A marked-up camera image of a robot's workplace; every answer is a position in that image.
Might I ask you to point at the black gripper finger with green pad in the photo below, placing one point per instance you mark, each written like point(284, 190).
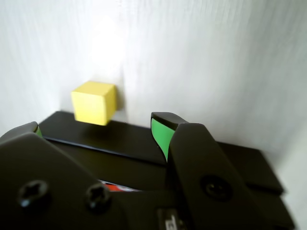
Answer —
point(48, 179)
point(204, 167)

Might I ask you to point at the yellow wooden cube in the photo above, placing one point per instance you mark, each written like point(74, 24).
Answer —
point(93, 105)

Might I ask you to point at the black cardboard box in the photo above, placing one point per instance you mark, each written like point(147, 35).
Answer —
point(115, 141)

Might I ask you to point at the orange matchbox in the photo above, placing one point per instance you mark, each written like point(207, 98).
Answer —
point(120, 187)

